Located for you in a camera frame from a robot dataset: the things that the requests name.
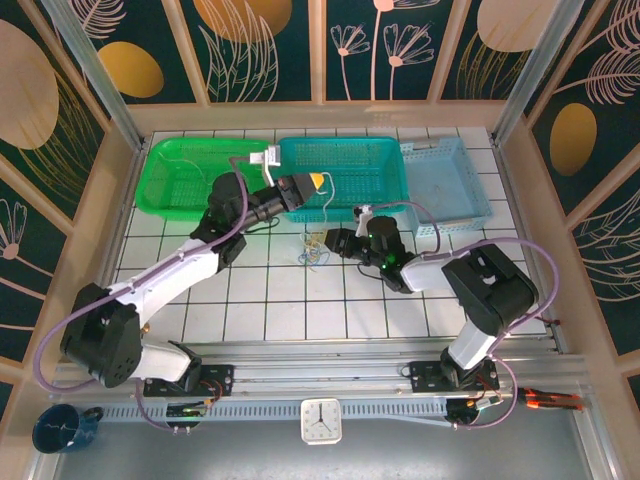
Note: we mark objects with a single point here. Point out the aluminium frame post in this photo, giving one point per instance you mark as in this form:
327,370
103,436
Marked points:
97,75
534,75

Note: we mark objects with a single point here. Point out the orange black hand tool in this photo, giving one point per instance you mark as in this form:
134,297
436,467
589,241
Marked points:
547,400

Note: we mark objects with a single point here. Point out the teal plastic basket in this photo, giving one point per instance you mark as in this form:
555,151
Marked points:
360,165

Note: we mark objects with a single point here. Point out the light blue plastic basket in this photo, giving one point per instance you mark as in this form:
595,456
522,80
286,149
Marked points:
450,170

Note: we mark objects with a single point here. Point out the dark blue mug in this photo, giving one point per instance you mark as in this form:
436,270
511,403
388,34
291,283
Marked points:
55,432

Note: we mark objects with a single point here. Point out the green plastic basket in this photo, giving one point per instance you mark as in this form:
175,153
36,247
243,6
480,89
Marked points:
170,200

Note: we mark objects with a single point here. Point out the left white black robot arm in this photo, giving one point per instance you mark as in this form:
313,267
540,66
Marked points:
165,280

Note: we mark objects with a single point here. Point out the black connector module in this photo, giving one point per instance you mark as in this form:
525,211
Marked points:
462,412
186,411

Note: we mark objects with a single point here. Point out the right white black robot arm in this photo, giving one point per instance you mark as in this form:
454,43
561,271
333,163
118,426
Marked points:
490,290

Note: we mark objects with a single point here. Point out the aluminium rail base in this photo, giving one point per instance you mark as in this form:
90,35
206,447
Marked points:
320,372

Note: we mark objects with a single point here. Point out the white square clock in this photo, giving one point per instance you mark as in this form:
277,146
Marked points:
321,421

